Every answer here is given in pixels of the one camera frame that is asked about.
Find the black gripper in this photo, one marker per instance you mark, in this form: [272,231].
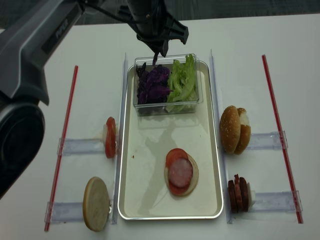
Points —
[153,24]

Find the purple cabbage leaf piece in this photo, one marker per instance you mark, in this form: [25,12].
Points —
[155,58]

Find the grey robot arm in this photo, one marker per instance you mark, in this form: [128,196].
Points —
[25,48]

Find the green lettuce leaves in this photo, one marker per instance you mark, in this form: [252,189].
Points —
[182,81]

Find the upright tomato slice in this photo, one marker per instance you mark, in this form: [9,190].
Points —
[110,139]

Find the upper tomato slice on tray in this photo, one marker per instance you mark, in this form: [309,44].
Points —
[174,154]

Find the tomato slice on tray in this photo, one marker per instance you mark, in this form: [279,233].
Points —
[174,154]
[178,191]

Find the lower tomato slice on tray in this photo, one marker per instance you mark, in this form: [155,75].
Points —
[178,191]

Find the white pusher block meat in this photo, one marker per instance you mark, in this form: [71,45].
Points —
[251,196]

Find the clear plastic salad container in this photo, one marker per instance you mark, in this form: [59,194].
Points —
[166,108]

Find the purple cabbage leaves pile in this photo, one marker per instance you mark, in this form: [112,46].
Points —
[152,87]

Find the left red strip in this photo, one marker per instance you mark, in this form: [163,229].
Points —
[63,135]

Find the red strip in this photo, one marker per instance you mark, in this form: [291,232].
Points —
[293,189]
[63,135]

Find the sesame bun top front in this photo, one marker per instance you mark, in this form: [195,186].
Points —
[230,129]

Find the sesame bun half rear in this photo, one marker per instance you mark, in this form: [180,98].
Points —
[245,131]

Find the ham slice on tray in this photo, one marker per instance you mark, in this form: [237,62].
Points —
[180,173]

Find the bottom bun on tray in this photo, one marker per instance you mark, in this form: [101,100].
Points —
[194,179]

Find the cream metal tray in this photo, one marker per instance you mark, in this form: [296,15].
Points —
[143,192]

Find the dark sausage slice rear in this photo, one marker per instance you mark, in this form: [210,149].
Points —
[244,194]

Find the dark sausage slice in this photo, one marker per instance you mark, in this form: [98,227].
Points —
[244,194]
[232,197]

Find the dark sausage slice front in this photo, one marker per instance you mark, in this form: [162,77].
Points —
[232,197]

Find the bacon slice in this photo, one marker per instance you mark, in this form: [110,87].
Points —
[238,194]

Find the upright pale bun half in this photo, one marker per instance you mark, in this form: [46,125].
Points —
[96,204]

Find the right red strip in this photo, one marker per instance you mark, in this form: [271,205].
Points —
[293,189]

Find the left clear long rail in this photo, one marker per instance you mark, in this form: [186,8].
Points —
[119,153]

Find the clear bun holder rail right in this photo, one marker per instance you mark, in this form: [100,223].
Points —
[268,141]

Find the clear bun holder rail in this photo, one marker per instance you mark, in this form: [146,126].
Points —
[268,141]
[64,212]

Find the clear tomato holder rail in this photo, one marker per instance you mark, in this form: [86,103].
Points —
[69,146]

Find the clear meat holder rail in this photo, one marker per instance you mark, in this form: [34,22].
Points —
[275,202]

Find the clear bun holder rail left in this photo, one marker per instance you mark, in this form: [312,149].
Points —
[64,212]

